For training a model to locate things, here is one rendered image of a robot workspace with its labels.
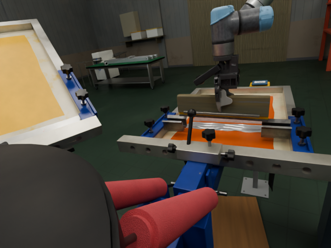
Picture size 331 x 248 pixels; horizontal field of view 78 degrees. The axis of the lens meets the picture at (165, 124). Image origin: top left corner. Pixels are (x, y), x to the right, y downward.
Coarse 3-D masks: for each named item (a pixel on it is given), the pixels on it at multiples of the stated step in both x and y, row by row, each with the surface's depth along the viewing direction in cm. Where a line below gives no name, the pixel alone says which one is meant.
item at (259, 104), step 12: (180, 96) 86; (192, 96) 84; (204, 96) 81; (228, 96) 78; (240, 96) 76; (252, 96) 74; (264, 96) 72; (180, 108) 88; (192, 108) 86; (204, 108) 83; (216, 108) 81; (228, 108) 79; (240, 108) 77; (252, 108) 75; (264, 108) 74
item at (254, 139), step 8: (272, 96) 119; (272, 112) 100; (232, 120) 99; (240, 120) 98; (224, 136) 86; (232, 136) 85; (240, 136) 84; (248, 136) 83; (256, 136) 82; (224, 144) 81; (232, 144) 80; (240, 144) 79; (248, 144) 78; (256, 144) 77; (264, 144) 76; (272, 144) 76
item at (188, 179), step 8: (184, 168) 57; (192, 168) 56; (200, 168) 56; (208, 168) 59; (184, 176) 54; (192, 176) 53; (200, 176) 53; (176, 184) 51; (184, 184) 51; (192, 184) 51; (200, 184) 52; (176, 192) 51; (184, 192) 50
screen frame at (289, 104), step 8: (200, 88) 145; (208, 88) 142; (240, 88) 131; (248, 88) 129; (256, 88) 127; (264, 88) 125; (272, 88) 123; (280, 88) 121; (288, 88) 118; (288, 96) 106; (288, 104) 97; (176, 112) 110; (288, 112) 90; (160, 136) 92
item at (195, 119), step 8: (200, 120) 104; (208, 120) 103; (216, 120) 102; (224, 120) 100; (192, 128) 97; (176, 136) 92; (184, 136) 91; (192, 136) 90; (200, 136) 89; (216, 136) 87
